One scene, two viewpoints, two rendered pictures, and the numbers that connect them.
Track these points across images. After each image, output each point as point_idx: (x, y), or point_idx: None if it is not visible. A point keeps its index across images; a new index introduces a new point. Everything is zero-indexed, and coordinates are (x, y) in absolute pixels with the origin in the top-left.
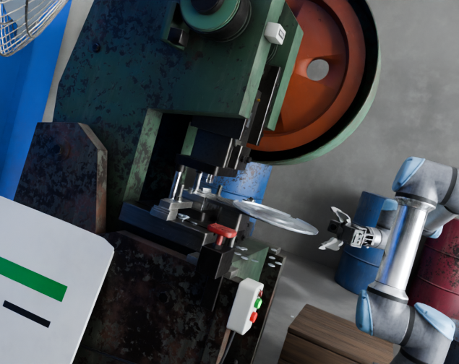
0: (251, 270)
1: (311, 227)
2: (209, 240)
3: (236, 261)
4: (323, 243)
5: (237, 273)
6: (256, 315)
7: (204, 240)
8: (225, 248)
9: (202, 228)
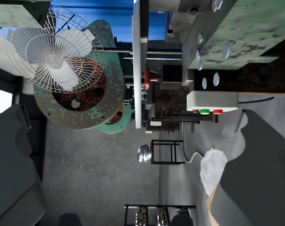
0: (269, 15)
1: (138, 94)
2: (175, 36)
3: (192, 63)
4: (246, 124)
5: (190, 80)
6: (215, 113)
7: (171, 42)
8: (161, 81)
9: (166, 24)
